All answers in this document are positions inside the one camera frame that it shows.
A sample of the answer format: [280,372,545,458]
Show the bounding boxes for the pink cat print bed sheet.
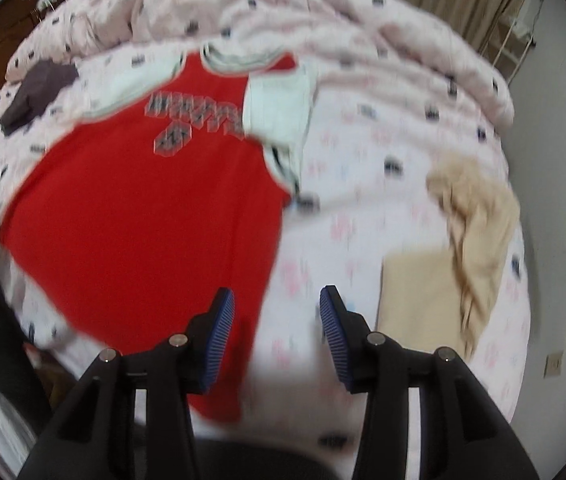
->
[0,52,531,461]

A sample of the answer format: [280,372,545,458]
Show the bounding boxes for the red and white jersey shirt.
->
[0,42,320,421]

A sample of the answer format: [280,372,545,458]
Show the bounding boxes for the dark purple cloth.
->
[0,60,80,137]

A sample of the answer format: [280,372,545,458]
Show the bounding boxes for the beige pants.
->
[375,156,521,361]

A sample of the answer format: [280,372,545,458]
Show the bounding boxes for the white shelf rack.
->
[493,12,538,86]

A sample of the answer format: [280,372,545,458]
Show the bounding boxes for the pink cat print quilt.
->
[6,0,515,128]

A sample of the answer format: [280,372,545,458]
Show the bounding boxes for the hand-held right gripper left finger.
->
[16,287,236,480]

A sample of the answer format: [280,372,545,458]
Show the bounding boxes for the cream wall socket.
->
[543,352,565,378]

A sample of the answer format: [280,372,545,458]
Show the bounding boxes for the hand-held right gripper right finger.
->
[319,285,544,480]

